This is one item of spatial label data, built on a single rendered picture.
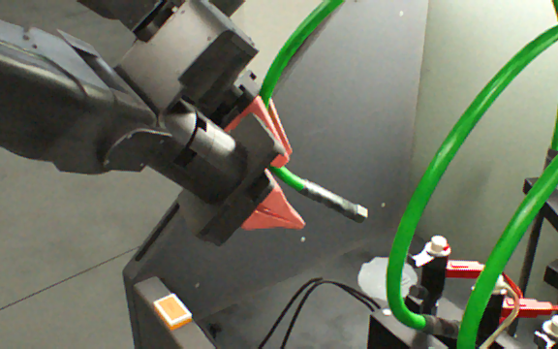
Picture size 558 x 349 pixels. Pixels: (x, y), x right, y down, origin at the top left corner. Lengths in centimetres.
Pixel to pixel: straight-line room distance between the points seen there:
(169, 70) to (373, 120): 66
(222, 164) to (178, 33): 11
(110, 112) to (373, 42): 67
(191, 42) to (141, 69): 4
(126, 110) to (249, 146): 16
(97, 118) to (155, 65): 9
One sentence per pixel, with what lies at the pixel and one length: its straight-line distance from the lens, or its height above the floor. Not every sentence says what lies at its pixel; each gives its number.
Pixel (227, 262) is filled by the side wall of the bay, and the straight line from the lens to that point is 101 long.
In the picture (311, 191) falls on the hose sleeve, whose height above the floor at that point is 114.
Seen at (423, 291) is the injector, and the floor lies 104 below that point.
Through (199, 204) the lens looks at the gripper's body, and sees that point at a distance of 54.
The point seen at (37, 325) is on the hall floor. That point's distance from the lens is 238.
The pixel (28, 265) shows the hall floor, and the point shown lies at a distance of 265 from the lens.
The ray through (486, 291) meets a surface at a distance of 52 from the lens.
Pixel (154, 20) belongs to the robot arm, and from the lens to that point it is 69.
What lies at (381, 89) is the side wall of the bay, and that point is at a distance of 106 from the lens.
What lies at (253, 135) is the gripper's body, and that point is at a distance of 54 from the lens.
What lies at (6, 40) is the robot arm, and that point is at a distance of 34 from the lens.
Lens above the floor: 154
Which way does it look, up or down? 31 degrees down
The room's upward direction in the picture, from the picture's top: straight up
